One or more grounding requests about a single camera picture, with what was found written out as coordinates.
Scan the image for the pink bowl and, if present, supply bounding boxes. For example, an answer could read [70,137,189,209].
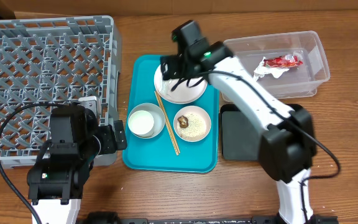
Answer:
[173,106,212,142]

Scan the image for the small white cup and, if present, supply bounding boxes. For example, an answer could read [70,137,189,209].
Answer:
[128,110,155,138]

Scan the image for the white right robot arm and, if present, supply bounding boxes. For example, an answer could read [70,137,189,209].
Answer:
[160,20,316,223]

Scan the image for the red snack wrapper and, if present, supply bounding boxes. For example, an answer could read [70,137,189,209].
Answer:
[264,54,303,68]

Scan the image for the grey dishwasher rack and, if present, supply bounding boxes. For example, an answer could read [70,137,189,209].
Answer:
[0,16,122,169]

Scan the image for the brown food scrap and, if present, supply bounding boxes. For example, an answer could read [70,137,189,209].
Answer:
[177,116,189,128]

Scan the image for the pile of rice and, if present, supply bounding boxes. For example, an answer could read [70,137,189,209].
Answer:
[177,113,206,141]

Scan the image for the black waste tray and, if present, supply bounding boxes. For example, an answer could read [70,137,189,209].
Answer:
[220,104,314,164]

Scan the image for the clear plastic waste bin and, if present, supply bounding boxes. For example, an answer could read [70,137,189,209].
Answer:
[224,31,331,98]

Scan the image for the white round plate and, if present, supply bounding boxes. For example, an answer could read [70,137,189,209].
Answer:
[154,65,208,104]

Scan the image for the white napkin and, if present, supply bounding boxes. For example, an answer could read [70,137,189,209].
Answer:
[253,57,290,81]

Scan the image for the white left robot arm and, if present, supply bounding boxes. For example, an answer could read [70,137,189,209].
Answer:
[27,105,127,223]

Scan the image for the grey-white bowl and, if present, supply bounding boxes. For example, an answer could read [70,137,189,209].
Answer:
[127,103,165,139]

